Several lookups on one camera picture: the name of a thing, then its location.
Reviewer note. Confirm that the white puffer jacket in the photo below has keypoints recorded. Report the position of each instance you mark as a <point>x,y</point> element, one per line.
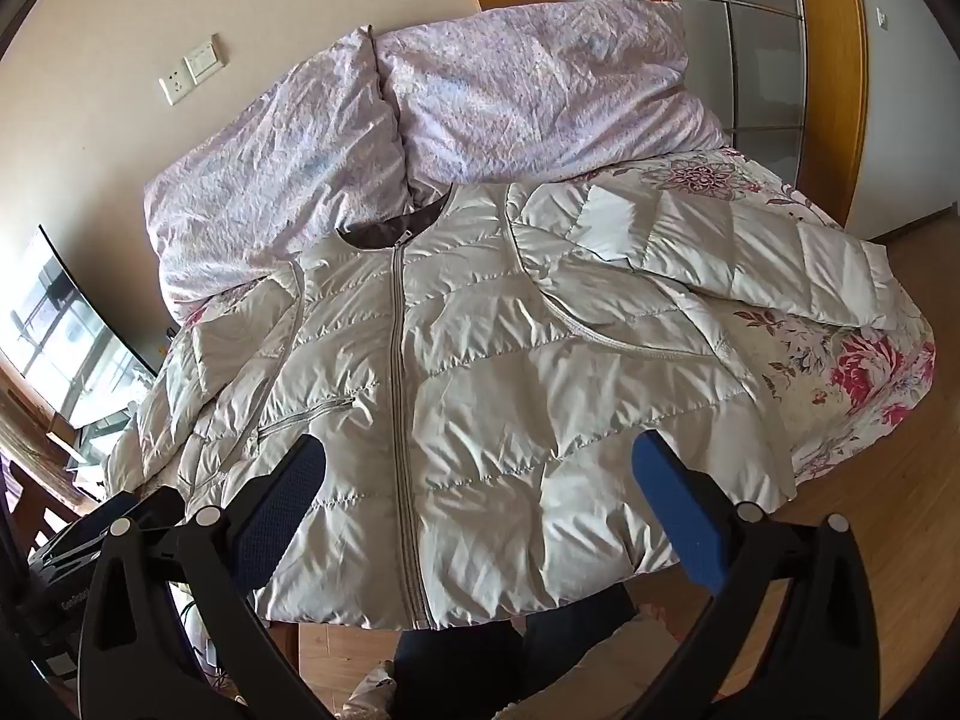
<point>487,405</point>

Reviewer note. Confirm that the bed with floral sheet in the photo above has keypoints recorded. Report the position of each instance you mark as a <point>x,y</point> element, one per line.
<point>862,367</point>

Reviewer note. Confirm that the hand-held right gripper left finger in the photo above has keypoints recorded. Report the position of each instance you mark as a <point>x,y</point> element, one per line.
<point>281,510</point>

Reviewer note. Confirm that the white wall socket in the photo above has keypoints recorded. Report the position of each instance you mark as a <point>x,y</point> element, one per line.
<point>174,88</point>

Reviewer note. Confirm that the white wall light switch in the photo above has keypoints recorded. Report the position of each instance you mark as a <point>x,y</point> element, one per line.
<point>204,58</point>

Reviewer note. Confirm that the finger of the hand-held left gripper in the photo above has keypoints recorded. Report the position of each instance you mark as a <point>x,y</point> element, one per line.
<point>154,510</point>

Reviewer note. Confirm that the wooden television cabinet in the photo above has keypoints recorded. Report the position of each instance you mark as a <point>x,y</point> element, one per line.
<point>45,457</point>

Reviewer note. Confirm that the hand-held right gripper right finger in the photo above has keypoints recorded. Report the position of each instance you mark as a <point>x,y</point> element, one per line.
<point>675,510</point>

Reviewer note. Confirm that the person's dark pants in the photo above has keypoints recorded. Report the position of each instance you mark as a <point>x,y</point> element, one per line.
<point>480,660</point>

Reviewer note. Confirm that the flat screen television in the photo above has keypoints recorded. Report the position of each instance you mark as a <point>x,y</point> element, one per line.
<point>67,330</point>

